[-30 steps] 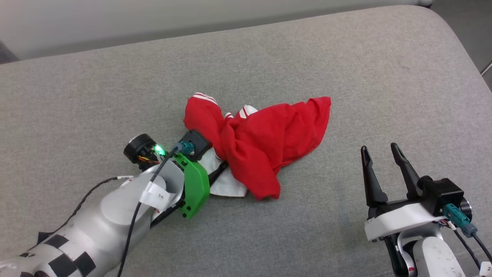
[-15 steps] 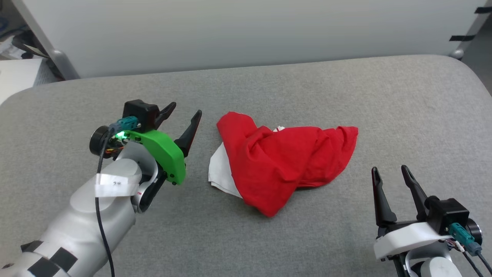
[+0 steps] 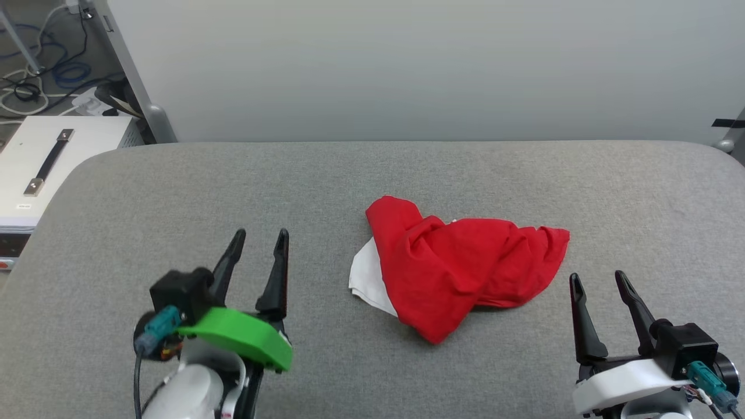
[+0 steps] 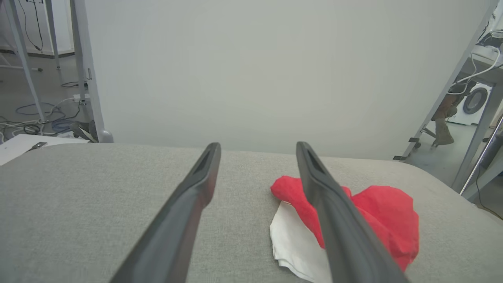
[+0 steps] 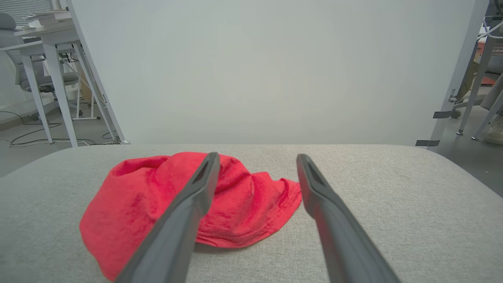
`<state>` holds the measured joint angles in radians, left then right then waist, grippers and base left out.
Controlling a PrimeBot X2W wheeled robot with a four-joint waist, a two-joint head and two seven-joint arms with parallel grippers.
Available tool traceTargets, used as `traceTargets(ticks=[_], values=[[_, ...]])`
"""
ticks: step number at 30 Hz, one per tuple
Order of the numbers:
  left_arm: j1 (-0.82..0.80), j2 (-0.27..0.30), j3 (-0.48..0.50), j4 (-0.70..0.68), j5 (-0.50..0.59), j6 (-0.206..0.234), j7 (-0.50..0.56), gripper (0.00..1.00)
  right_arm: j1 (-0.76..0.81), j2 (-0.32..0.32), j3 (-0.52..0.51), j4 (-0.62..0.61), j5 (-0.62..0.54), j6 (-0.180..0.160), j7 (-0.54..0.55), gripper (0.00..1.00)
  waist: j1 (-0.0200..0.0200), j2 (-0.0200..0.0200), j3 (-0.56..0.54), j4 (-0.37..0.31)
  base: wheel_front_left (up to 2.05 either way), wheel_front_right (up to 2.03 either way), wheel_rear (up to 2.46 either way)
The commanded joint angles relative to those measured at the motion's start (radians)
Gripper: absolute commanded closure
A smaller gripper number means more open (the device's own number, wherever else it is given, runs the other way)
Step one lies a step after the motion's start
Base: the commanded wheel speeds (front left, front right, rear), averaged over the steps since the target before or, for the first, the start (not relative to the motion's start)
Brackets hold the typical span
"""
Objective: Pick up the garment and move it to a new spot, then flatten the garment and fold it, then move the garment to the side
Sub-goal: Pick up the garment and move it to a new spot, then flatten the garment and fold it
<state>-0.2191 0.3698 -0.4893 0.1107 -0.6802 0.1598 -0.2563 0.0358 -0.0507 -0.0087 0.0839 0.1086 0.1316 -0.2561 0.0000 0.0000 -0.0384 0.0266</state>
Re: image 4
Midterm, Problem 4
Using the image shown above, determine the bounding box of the blue floor cable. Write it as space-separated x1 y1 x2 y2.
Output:
16 103 76 133

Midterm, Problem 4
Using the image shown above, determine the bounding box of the white washing machine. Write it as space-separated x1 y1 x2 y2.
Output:
448 82 492 126

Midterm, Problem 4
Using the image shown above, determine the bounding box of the grey metal desk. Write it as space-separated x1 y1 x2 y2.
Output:
451 39 503 193

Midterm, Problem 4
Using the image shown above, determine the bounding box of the person leg with brown boot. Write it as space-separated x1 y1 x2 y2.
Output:
431 81 478 147

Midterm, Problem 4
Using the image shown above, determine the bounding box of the white equipment box with handle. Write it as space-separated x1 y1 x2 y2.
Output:
0 134 89 165

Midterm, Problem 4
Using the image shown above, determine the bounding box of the white cable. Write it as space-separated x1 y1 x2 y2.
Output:
456 46 502 85

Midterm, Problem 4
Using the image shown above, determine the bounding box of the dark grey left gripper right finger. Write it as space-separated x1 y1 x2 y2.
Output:
296 141 411 283

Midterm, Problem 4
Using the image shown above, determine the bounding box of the grey metal partition post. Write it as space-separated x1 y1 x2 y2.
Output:
393 0 501 162
71 0 114 143

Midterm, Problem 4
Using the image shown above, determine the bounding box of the grey tripod leg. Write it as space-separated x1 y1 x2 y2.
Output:
3 0 47 123
44 0 62 70

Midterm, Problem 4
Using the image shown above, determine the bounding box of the chrome metal rail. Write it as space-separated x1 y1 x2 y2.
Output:
459 114 503 196

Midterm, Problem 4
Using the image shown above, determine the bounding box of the red and white basketball jersey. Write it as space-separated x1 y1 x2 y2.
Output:
270 176 420 283

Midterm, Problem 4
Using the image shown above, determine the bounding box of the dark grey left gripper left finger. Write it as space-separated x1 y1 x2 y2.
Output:
110 142 221 283

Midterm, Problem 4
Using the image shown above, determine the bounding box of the white partition board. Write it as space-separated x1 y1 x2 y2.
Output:
84 0 499 161

